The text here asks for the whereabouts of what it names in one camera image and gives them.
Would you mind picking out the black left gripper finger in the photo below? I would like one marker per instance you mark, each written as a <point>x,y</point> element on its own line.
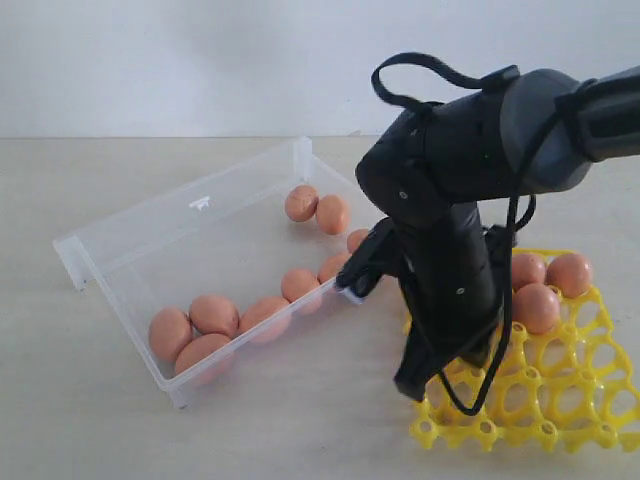
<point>423,358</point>

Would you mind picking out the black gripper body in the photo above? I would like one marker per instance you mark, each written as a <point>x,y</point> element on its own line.
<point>445,273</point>

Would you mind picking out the brown egg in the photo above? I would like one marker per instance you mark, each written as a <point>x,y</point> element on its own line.
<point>301,203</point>
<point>170,331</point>
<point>332,214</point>
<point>571,273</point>
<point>527,268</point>
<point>355,238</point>
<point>261,311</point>
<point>297,283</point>
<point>536,307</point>
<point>214,314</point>

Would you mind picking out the yellow plastic egg tray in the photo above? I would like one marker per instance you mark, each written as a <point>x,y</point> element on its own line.
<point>570,386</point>

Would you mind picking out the brown egg top back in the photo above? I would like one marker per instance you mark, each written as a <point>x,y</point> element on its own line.
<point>301,203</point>

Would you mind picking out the clear plastic storage box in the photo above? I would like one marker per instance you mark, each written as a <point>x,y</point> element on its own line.
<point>227,234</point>

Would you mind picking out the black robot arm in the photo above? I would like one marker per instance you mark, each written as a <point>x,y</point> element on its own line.
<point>448,178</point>

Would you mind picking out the brown egg right edge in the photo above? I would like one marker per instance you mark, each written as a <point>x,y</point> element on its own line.
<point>332,266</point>

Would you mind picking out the brown egg front corner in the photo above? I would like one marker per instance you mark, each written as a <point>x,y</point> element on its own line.
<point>199,349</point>

